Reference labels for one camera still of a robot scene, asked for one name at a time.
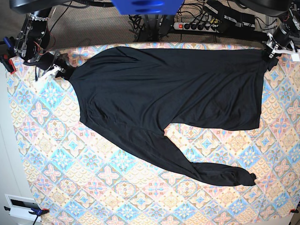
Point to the white floor outlet box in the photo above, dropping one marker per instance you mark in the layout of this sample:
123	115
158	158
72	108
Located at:
20	202

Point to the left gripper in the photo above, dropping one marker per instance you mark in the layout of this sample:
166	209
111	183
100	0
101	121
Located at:
279	43

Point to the orange clamp bottom right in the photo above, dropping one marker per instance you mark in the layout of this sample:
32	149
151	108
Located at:
295	211

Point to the black t-shirt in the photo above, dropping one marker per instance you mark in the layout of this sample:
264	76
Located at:
129	96

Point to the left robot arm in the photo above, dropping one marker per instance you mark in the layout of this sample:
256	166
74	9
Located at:
287	11

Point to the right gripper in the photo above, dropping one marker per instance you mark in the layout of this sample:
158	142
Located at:
57	64

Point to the blue clamp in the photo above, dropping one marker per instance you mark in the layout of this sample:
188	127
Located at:
9	42
35	212

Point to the blue clamp top left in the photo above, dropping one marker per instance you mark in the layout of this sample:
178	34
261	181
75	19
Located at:
9	42

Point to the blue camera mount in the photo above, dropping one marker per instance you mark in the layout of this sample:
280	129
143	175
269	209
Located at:
147	7

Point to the white power strip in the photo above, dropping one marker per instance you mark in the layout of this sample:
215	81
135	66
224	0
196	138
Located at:
195	27

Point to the patterned tablecloth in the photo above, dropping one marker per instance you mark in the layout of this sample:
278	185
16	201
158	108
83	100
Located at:
83	179

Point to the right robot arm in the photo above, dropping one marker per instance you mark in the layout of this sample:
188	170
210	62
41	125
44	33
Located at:
31	44

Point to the blue clamp bottom left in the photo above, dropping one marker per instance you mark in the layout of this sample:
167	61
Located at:
35	212

